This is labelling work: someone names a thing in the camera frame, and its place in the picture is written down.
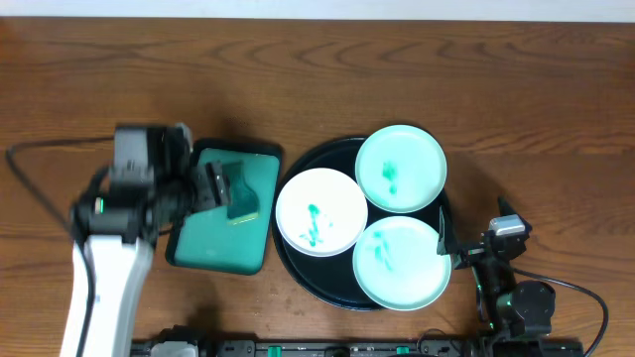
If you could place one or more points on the mint plate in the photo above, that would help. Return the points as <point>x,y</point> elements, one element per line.
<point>395,262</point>
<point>401,168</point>

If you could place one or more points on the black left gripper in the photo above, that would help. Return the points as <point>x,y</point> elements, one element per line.
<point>204,185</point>

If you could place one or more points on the green scouring sponge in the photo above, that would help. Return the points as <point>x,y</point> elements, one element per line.
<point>244,203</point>

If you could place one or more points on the black rectangular soapy water tray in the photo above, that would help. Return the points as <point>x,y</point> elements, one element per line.
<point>206,240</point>

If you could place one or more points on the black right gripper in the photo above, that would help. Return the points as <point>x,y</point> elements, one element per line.
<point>473,251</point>

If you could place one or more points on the white plate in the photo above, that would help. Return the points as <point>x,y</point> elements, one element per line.
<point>321,212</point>

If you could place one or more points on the round black serving tray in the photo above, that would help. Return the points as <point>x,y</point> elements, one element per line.
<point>331,278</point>

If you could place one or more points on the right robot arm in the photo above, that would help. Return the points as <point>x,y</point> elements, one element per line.
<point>514,311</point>

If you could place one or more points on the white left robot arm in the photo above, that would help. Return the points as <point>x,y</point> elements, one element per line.
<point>115,225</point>

